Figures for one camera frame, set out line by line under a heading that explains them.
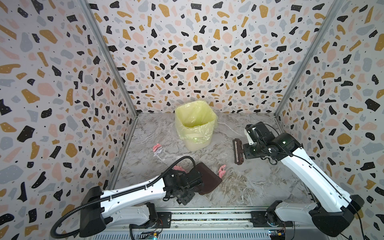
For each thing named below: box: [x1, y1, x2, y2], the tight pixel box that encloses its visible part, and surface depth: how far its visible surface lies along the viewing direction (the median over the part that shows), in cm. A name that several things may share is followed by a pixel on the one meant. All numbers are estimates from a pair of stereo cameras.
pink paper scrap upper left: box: [218, 164, 227, 179], surface depth 92 cm
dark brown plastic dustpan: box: [194, 162, 223, 196], surface depth 83 cm
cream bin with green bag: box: [175, 100, 218, 152], surface depth 89 cm
